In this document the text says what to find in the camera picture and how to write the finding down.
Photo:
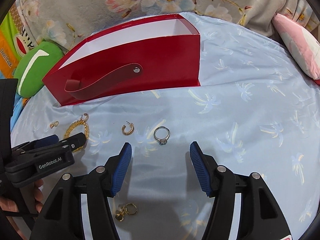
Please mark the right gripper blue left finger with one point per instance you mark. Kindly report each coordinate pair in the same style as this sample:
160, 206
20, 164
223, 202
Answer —
118, 168

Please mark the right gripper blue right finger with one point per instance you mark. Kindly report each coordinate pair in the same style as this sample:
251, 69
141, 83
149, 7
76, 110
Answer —
201, 168

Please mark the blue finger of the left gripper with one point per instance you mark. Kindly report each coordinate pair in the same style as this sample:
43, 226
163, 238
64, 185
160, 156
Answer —
47, 141
77, 142

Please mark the left hand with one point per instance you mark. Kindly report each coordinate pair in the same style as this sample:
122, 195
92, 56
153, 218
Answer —
9, 205

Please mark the small gold charm earring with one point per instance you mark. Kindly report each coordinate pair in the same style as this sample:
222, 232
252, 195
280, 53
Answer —
54, 124

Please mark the small gold hoop earring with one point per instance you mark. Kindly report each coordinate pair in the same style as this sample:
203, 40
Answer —
84, 117

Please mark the light blue bed sheet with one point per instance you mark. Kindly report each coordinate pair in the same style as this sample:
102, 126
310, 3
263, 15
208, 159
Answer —
254, 111

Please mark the green round pillow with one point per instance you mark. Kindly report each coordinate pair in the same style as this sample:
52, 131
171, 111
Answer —
34, 66

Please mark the colourful cartoon blanket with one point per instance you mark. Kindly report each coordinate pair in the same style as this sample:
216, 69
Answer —
15, 42

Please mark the red gift box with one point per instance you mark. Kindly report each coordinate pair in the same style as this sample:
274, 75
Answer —
155, 52

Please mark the grey floral duvet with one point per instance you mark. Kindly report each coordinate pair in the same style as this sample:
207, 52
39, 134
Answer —
67, 22

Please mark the pink white pillow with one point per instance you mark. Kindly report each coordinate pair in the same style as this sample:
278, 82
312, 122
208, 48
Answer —
301, 44

